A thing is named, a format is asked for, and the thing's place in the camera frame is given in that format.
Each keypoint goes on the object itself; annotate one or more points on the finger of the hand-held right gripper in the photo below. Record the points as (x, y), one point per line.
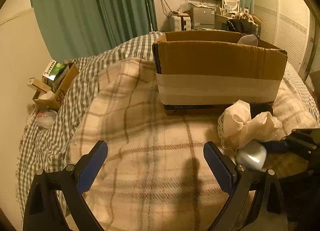
(303, 139)

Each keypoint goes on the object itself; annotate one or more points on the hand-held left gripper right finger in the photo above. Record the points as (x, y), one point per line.
(220, 168)

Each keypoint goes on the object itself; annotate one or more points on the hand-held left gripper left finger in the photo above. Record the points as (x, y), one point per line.
(91, 168)

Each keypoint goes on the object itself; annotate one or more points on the cream lace cloth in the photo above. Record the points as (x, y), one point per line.
(240, 123)

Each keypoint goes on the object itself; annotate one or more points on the large cardboard box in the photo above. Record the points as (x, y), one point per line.
(217, 70)

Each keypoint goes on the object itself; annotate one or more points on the beige plaid blanket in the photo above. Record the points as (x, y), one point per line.
(150, 146)

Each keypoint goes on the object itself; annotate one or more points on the clear plastic bag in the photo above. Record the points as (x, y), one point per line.
(46, 119)

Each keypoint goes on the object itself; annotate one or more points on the small open cardboard box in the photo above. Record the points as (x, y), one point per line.
(65, 88)

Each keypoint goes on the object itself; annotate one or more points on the green medicine box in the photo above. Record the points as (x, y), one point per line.
(51, 72)

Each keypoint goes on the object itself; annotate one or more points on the white cloth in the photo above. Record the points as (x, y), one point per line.
(248, 40)

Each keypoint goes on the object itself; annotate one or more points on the white sliding wardrobe door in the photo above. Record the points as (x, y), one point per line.
(282, 20)

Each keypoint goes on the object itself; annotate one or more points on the black bag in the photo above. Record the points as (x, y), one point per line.
(241, 26)

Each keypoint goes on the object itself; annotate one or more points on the dressing table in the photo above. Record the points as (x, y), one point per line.
(221, 22)

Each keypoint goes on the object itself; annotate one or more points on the white suitcase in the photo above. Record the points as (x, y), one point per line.
(176, 23)

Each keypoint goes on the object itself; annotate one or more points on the grey cabinet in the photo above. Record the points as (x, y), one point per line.
(202, 17)

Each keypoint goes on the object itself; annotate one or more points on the white pole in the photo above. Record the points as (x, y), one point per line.
(149, 10)

